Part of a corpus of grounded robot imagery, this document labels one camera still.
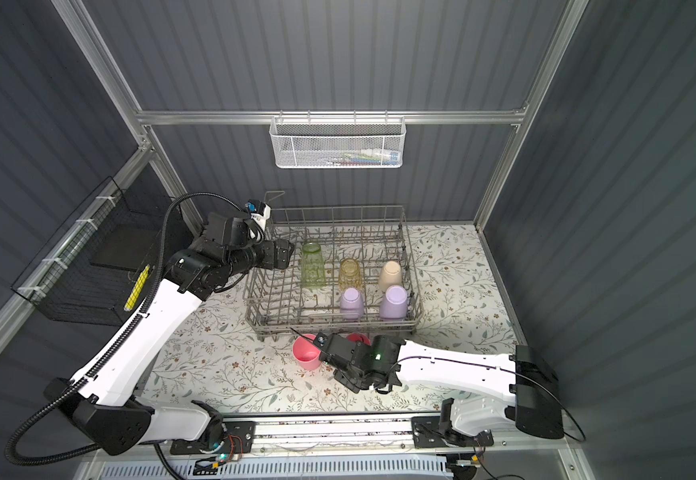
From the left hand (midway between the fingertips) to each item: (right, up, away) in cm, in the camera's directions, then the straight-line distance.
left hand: (277, 243), depth 72 cm
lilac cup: (+18, -17, +11) cm, 27 cm away
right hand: (+18, -32, +3) cm, 36 cm away
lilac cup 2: (+30, -16, +8) cm, 35 cm away
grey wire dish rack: (-7, -19, +25) cm, 32 cm away
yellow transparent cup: (+18, -9, +21) cm, 29 cm away
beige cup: (+30, -9, +17) cm, 36 cm away
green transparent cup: (+5, -8, +25) cm, 26 cm away
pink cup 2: (+20, -29, +19) cm, 40 cm away
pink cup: (+5, -31, +14) cm, 35 cm away
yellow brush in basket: (-32, -11, -3) cm, 34 cm away
